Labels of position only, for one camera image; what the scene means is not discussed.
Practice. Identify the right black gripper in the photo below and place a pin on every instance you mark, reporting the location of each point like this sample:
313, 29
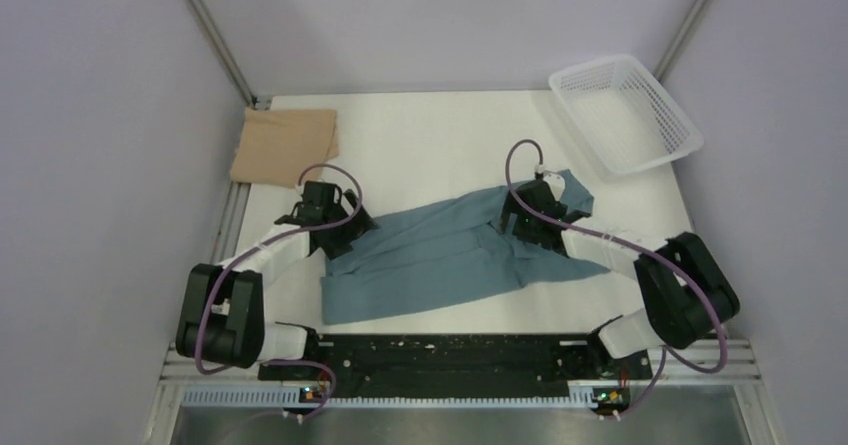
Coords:
514, 207

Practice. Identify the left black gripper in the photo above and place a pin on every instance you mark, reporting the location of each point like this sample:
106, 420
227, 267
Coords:
355, 228

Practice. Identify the blue-grey t-shirt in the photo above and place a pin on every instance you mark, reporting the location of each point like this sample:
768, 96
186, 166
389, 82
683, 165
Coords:
439, 255

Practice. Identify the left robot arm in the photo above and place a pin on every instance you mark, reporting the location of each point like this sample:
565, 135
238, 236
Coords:
223, 323

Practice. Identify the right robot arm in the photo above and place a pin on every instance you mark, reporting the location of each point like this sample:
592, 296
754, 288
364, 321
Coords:
685, 294

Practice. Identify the folded tan t-shirt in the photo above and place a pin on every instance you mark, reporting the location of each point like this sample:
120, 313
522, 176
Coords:
275, 146

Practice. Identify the white plastic mesh basket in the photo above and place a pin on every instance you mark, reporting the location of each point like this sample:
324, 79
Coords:
626, 116

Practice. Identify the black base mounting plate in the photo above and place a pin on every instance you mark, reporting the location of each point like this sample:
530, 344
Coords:
456, 366

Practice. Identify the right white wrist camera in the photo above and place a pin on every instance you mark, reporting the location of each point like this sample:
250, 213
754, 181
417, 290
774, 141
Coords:
555, 182

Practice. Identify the left side aluminium rail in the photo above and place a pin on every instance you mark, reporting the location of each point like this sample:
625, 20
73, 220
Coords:
227, 226

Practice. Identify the white cable duct strip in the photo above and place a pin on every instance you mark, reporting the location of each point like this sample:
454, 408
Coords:
582, 394

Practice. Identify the left rear aluminium post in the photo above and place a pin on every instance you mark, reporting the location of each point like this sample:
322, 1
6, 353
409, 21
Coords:
215, 39

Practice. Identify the aluminium post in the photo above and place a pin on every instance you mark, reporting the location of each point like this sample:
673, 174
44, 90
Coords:
215, 39
683, 35

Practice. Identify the right rear aluminium post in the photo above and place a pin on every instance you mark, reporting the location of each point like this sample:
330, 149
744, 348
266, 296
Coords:
683, 35

